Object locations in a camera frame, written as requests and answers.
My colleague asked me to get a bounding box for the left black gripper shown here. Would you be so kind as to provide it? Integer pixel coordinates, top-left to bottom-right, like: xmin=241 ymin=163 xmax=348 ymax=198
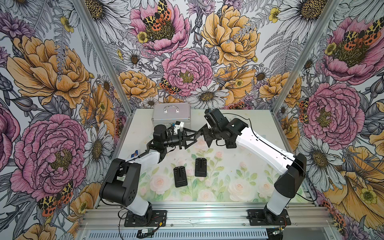
xmin=162 ymin=126 xmax=198 ymax=149

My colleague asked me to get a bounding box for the black phone stand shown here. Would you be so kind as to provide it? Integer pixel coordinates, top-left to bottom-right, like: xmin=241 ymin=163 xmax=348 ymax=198
xmin=195 ymin=158 xmax=207 ymax=178
xmin=174 ymin=166 xmax=188 ymax=188
xmin=202 ymin=126 xmax=238 ymax=149

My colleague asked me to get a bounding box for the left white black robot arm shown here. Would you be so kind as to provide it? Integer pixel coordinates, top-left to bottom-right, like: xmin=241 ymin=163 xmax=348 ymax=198
xmin=99 ymin=125 xmax=208 ymax=226

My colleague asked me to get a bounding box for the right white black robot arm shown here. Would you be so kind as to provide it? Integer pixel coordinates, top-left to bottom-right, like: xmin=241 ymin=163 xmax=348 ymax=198
xmin=203 ymin=109 xmax=307 ymax=226

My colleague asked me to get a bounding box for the silver aluminium case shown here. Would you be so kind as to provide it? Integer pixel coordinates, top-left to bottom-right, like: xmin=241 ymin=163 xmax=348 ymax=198
xmin=152 ymin=103 xmax=191 ymax=128

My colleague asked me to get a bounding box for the blue packet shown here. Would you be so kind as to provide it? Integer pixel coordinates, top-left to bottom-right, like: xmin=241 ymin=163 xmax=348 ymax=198
xmin=131 ymin=150 xmax=139 ymax=158

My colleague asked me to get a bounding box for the small circuit board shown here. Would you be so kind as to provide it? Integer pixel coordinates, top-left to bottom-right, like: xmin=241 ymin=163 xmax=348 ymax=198
xmin=136 ymin=229 xmax=154 ymax=239

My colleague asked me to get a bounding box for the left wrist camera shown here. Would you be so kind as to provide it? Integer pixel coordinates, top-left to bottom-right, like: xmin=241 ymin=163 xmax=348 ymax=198
xmin=171 ymin=121 xmax=185 ymax=134

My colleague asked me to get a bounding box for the right aluminium corner post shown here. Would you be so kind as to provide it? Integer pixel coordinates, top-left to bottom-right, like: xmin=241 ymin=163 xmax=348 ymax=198
xmin=271 ymin=0 xmax=340 ymax=115

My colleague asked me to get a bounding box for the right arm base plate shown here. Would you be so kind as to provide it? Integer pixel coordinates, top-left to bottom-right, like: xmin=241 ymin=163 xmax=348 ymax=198
xmin=247 ymin=209 xmax=292 ymax=227

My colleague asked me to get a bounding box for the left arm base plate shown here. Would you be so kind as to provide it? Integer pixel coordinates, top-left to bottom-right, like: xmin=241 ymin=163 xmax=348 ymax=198
xmin=124 ymin=210 xmax=168 ymax=228

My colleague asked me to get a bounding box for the aluminium front rail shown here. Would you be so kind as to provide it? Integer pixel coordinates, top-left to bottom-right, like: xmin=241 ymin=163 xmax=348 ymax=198
xmin=79 ymin=202 xmax=334 ymax=230

